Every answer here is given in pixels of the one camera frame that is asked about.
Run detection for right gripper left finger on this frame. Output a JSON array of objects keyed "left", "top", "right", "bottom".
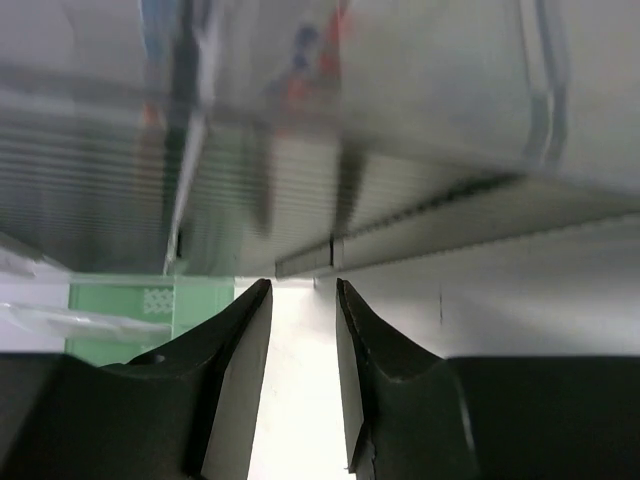
[{"left": 1, "top": 279, "right": 273, "bottom": 479}]

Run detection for green file organizer rack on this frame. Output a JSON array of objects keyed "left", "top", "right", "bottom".
[{"left": 64, "top": 277, "right": 235, "bottom": 366}]

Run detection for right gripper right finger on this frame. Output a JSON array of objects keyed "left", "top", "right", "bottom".
[{"left": 336, "top": 280, "right": 639, "bottom": 479}]

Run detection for clear acrylic drawer unit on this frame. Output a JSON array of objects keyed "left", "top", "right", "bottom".
[{"left": 1, "top": 1, "right": 639, "bottom": 277}]

